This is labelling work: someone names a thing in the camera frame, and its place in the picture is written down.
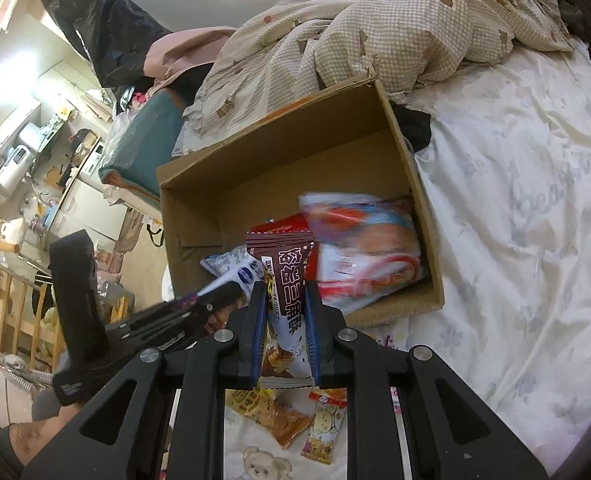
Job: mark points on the brown chocolate snack packet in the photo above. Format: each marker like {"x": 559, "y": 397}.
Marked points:
{"x": 285, "y": 320}

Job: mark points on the white water heater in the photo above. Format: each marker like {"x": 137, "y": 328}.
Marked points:
{"x": 13, "y": 170}

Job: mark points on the teal padded headboard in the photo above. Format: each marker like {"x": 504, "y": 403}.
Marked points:
{"x": 140, "y": 140}

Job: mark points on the brown cardboard box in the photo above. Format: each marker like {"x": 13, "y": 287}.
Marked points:
{"x": 275, "y": 170}

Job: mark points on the person's left forearm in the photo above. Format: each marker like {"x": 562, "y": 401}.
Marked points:
{"x": 35, "y": 435}

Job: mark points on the small red label snack packet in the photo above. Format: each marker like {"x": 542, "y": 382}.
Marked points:
{"x": 325, "y": 425}

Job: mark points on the checked bear print duvet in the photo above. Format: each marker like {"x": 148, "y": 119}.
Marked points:
{"x": 375, "y": 25}

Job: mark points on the pink cloth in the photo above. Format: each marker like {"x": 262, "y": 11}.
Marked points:
{"x": 185, "y": 50}

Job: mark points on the white kitchen cabinet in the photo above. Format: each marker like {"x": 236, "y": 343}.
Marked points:
{"x": 85, "y": 205}

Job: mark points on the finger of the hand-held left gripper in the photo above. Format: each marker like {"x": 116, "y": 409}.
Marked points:
{"x": 165, "y": 332}
{"x": 215, "y": 295}

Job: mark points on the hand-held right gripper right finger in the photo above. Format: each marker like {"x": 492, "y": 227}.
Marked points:
{"x": 320, "y": 355}

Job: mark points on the large white red snack bag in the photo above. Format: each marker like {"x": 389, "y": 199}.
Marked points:
{"x": 370, "y": 250}

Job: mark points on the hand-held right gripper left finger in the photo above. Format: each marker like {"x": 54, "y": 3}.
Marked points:
{"x": 255, "y": 360}

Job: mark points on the wooden chair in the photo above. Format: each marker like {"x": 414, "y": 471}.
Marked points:
{"x": 5, "y": 247}

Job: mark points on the tan peanut snack packet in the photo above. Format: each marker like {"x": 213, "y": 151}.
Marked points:
{"x": 270, "y": 417}

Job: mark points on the small black cloth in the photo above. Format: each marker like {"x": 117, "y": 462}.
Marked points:
{"x": 415, "y": 125}

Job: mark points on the white blue snack packet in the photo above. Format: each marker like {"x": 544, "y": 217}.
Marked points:
{"x": 235, "y": 267}

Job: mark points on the black plastic bag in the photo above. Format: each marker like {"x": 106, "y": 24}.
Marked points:
{"x": 105, "y": 25}

